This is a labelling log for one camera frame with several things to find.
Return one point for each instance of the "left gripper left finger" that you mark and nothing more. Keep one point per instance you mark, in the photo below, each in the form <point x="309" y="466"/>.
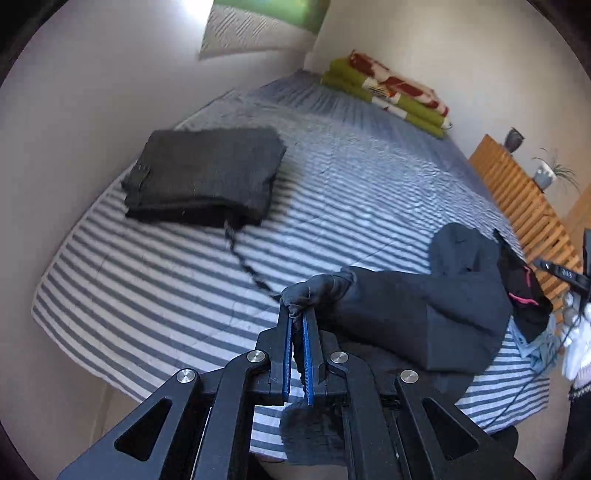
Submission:
<point x="195" y="426"/>

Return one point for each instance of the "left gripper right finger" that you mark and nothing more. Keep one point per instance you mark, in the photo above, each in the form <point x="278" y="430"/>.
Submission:
<point x="402" y="429"/>

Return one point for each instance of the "landscape wall hanging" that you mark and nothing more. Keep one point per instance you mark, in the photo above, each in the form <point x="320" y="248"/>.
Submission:
<point x="247" y="26"/>

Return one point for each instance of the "person's black trouser leg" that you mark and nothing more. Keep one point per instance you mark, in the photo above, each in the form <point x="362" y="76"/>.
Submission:
<point x="576" y="452"/>

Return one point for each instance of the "light blue denim jeans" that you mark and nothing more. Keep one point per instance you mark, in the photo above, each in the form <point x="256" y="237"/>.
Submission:
<point x="542" y="353"/>

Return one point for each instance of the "black jacket pink stripe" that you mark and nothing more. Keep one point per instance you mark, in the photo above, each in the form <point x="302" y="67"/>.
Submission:
<point x="531" y="308"/>

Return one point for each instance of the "dark navy blue pants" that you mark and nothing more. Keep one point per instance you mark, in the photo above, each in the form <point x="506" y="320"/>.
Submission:
<point x="447" y="325"/>

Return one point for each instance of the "blue white striped bedspread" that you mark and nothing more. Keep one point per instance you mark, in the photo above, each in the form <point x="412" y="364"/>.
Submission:
<point x="135" y="302"/>

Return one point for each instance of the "folded dark grey pants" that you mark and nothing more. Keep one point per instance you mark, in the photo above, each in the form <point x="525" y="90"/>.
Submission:
<point x="212" y="178"/>

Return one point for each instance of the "dark ceramic vase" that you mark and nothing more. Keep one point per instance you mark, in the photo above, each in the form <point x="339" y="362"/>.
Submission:
<point x="513" y="140"/>

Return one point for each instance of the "potted spider plant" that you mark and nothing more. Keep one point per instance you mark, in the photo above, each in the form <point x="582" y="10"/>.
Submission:
<point x="550" y="170"/>

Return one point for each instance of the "wooden door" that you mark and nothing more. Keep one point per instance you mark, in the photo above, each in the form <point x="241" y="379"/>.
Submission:
<point x="577" y="220"/>

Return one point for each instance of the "wooden slatted bed rail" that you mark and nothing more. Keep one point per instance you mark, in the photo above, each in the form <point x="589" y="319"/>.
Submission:
<point x="538" y="228"/>

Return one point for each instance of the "white gloved right hand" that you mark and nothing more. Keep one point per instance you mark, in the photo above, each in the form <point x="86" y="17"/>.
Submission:
<point x="575" y="334"/>

